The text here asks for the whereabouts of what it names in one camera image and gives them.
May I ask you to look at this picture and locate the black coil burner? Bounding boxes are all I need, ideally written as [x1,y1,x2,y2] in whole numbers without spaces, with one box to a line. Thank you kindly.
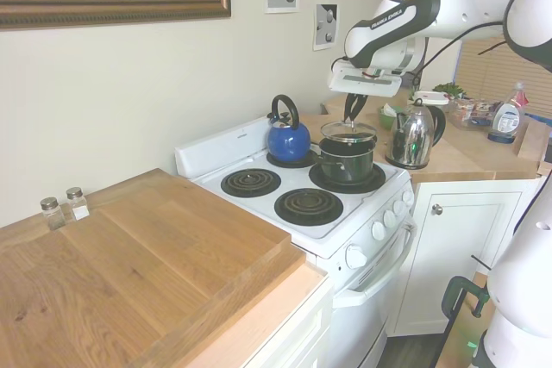
[220,167,283,198]
[308,160,387,194]
[265,150,318,169]
[273,187,345,228]

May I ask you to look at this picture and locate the dark green C-clamp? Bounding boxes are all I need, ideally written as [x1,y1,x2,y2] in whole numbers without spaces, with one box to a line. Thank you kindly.
[441,274,491,319]

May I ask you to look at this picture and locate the glass salt shaker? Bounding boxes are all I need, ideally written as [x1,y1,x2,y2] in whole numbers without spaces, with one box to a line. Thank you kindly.
[65,186,90,221]

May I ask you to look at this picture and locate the clear spray bottle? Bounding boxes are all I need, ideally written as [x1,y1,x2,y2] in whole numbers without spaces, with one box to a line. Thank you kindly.
[490,80,530,141]

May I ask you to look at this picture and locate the white lidded plastic container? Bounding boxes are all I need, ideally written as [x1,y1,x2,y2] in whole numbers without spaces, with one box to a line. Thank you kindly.
[408,89,450,107]

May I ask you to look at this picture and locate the window blinds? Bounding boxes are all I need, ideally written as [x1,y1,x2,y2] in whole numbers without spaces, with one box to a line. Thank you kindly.
[455,36,552,115]

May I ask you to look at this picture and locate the light wooden block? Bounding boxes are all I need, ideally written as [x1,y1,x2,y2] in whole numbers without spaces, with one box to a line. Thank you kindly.
[512,119,552,160]

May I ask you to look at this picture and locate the clear box of snacks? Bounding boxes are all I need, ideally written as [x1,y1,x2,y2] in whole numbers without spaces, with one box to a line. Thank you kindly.
[447,97,498,130]

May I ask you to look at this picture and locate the white oven door handle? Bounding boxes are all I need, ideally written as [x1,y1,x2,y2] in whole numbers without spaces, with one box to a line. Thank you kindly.
[333,218,419,303]

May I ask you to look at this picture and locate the white cabinet with door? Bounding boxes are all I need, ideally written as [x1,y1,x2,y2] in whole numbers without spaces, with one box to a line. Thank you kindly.
[385,168,543,337]

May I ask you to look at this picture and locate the dark cooking pot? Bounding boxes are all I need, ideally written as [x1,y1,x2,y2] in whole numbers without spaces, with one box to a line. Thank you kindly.
[310,137,380,184]

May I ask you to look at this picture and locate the large wooden butcher board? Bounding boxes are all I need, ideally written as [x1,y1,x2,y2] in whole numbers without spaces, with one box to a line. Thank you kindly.
[0,167,294,368]

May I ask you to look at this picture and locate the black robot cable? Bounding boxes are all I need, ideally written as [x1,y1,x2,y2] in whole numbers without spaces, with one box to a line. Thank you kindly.
[411,21,506,90]

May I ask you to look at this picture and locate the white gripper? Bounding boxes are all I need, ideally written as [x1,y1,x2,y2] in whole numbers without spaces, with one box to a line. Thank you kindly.
[325,59,404,123]

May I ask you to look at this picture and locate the glass pot lid black handle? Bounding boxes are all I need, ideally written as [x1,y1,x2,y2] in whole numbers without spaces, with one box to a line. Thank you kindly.
[319,119,379,144]

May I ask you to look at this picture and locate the white electric stove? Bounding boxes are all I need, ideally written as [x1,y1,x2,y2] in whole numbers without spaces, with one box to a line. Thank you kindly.
[173,115,419,368]

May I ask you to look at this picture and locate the white cabinet with drawers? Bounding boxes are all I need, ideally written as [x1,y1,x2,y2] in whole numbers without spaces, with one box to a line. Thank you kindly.
[141,243,336,368]

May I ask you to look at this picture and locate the green plant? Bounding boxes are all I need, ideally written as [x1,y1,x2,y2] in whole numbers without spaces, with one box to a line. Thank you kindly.
[432,82,467,100]

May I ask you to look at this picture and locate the blue stovetop kettle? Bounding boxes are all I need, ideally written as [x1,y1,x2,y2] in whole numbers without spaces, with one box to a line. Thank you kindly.
[266,94,313,164]

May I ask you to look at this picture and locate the glass pepper shaker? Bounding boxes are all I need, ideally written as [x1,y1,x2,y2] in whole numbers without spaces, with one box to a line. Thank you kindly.
[39,196,67,232]

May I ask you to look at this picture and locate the small grey shapes poster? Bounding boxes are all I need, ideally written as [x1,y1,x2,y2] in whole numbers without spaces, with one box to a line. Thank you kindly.
[312,2,340,53]

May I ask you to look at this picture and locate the stainless steel electric kettle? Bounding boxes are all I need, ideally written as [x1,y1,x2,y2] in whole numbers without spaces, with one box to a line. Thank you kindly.
[384,97,448,170]

